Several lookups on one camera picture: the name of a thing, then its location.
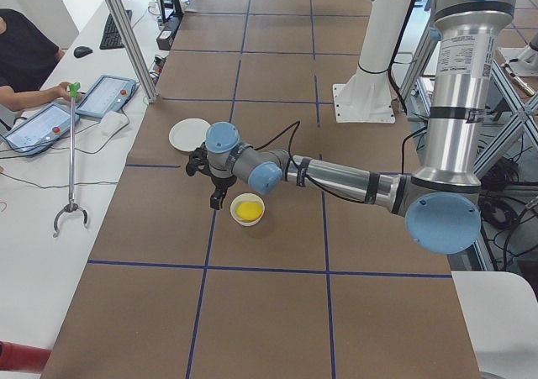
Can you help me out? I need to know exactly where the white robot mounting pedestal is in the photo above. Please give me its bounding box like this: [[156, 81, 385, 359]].
[[333, 0, 414, 124]]

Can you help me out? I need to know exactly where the red object at corner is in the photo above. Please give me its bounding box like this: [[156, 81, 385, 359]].
[[0, 341, 51, 374]]

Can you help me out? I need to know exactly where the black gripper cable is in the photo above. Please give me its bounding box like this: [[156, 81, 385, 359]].
[[254, 120, 302, 153]]

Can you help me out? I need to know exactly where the blue teach pendant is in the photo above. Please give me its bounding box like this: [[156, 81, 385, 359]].
[[76, 75, 136, 118], [2, 103, 71, 156]]

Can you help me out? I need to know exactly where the white cloth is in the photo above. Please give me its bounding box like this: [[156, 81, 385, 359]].
[[99, 112, 129, 137]]

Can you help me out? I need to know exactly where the black box on table edge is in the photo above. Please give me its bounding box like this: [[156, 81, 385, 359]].
[[156, 17, 181, 51]]

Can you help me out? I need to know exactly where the white side table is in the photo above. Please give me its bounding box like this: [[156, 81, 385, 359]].
[[451, 271, 537, 378]]

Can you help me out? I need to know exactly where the blue teach pendant far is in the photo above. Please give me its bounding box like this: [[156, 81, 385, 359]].
[[76, 75, 136, 118]]

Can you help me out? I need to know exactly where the person in black shirt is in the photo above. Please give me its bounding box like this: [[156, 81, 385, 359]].
[[0, 8, 66, 133]]

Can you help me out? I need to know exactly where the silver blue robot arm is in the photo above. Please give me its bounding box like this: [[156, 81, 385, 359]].
[[201, 0, 516, 254]]

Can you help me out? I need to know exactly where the black keyboard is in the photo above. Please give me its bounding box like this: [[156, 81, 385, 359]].
[[99, 14, 124, 50]]

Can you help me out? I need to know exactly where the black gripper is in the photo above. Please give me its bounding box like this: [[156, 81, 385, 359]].
[[209, 166, 236, 209]]

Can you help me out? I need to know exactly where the person's forearm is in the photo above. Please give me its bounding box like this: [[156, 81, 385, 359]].
[[0, 86, 59, 112]]

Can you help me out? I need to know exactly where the white round plate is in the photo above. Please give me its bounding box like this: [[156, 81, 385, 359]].
[[168, 118, 210, 152]]

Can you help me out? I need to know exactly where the person's hand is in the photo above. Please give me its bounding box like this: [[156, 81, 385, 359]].
[[53, 82, 71, 102]]

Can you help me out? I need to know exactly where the yellow lemon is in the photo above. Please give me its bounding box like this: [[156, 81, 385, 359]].
[[235, 202, 263, 222]]

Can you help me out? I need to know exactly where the blue teach pendant near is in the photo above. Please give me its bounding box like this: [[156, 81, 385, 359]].
[[2, 103, 71, 156]]

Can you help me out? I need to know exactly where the aluminium frame post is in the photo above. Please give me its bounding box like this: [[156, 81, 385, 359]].
[[104, 0, 157, 103]]

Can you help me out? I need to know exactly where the metal reacher grabber tool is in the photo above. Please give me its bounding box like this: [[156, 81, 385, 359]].
[[53, 82, 88, 238]]

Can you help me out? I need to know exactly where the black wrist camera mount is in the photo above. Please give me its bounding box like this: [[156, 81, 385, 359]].
[[185, 143, 211, 176]]

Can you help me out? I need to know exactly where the black computer mouse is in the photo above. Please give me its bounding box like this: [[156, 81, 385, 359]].
[[73, 46, 93, 59]]

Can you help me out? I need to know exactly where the white plastic bowl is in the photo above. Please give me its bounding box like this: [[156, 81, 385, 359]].
[[229, 193, 265, 227]]

